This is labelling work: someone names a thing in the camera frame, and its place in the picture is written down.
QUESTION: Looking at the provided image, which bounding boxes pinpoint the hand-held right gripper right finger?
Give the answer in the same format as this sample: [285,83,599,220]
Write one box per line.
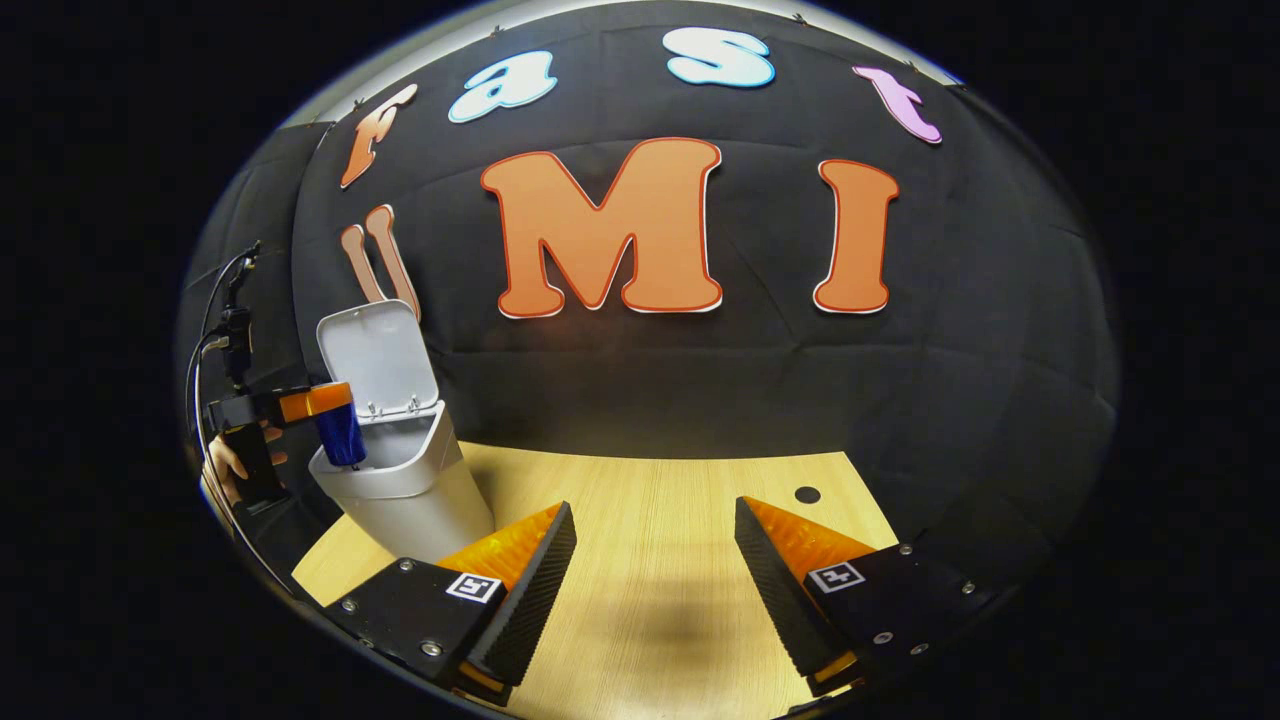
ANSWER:
[734,497,1011,699]

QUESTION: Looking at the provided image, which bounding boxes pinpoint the blue pop can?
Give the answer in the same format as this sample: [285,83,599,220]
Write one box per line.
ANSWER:
[313,405,368,468]

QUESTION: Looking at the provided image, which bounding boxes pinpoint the white desktop garbage bin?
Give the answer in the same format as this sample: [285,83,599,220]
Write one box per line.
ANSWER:
[307,300,496,564]

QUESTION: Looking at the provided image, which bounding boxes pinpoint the black backdrop cloth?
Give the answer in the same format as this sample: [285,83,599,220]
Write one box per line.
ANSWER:
[178,0,1119,601]

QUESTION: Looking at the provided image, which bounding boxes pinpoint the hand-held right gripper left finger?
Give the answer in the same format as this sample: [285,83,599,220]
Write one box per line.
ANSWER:
[320,502,579,709]

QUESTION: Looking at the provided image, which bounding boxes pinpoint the wooden desktop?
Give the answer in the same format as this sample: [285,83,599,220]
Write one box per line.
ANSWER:
[290,440,901,720]

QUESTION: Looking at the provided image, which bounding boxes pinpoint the thin gripper cable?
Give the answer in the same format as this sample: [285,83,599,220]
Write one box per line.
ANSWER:
[185,245,301,601]

